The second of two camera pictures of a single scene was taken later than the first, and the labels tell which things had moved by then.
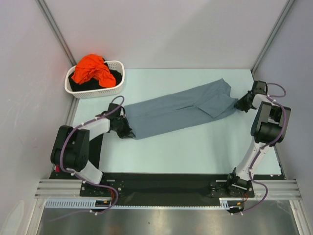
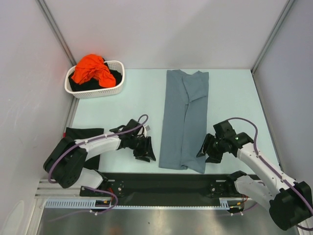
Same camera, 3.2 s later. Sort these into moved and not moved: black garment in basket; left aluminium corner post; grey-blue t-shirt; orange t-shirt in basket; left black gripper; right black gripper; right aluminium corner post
Moved: right black gripper; left black gripper; grey-blue t-shirt
Not moved: orange t-shirt in basket; left aluminium corner post; right aluminium corner post; black garment in basket
